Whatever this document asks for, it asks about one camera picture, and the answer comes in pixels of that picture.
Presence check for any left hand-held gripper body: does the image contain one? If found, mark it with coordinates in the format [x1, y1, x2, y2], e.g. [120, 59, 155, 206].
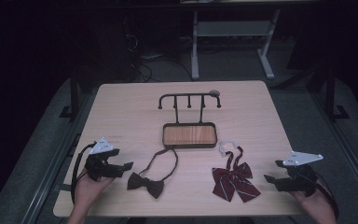
[85, 136, 121, 182]

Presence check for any black metal stand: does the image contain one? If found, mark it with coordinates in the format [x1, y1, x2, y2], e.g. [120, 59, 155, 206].
[59, 70, 82, 121]
[322, 62, 351, 121]

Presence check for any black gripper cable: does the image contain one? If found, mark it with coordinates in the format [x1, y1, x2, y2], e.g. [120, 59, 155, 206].
[70, 142, 98, 203]
[310, 171, 340, 219]

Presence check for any metal floor rail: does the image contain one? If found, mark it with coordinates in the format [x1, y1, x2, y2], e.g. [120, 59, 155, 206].
[20, 90, 98, 224]
[309, 90, 358, 206]

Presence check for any person's left hand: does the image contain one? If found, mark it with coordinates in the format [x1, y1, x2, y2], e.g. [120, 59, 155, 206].
[74, 173, 115, 209]

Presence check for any black hook rack wooden tray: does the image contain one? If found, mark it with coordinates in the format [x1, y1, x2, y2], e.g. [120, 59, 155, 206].
[158, 92, 223, 149]

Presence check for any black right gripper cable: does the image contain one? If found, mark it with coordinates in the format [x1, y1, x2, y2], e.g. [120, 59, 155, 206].
[310, 171, 340, 219]

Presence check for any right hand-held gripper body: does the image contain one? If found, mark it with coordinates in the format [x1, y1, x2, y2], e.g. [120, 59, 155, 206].
[278, 150, 324, 198]

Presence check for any black bow tie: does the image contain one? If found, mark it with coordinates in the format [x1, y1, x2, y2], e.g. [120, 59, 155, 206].
[126, 147, 179, 200]

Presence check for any white metal desk frame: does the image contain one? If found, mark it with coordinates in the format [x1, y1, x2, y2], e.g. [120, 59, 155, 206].
[180, 0, 282, 81]

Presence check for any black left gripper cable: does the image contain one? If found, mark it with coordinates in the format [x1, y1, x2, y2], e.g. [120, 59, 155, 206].
[70, 142, 98, 203]

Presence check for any person's right hand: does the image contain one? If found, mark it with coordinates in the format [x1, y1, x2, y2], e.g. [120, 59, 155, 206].
[290, 186, 337, 217]

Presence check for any dark red striped bow tie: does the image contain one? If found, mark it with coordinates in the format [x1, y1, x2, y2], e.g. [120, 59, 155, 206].
[211, 140, 262, 203]

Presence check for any tangle of floor cables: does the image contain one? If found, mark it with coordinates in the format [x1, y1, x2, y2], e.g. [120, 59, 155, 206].
[122, 15, 194, 84]

